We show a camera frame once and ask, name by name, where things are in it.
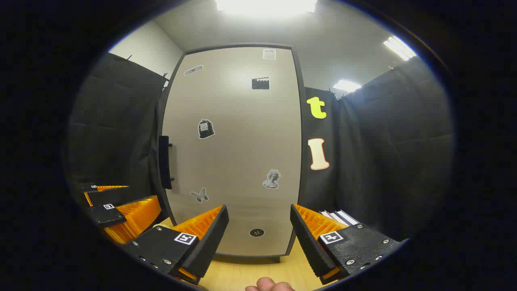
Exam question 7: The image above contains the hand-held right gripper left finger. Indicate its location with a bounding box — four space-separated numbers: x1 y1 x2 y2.
121 204 230 285

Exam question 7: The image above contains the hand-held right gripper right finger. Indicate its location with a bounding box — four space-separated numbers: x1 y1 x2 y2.
290 203 409 285

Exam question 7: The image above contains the black cabinet door handle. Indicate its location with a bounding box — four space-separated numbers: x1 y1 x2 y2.
158 135 174 190

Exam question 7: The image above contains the beige cabinet door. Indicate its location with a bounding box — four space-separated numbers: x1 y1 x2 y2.
161 46 303 257

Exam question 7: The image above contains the grey hardcover book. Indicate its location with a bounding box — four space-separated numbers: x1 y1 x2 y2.
326 210 349 226

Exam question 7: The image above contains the dark blue hardcover book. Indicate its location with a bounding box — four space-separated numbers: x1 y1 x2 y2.
335 209 360 226

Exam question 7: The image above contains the black backdrop cloth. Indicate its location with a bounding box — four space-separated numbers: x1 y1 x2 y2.
66 52 456 244

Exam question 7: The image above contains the small ceiling light panel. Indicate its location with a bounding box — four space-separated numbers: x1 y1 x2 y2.
333 79 362 93

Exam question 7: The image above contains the long ceiling light strip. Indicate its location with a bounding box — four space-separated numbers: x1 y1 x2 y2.
382 36 417 62

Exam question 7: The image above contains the large ceiling light panel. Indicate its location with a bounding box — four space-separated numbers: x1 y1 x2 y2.
214 0 318 17

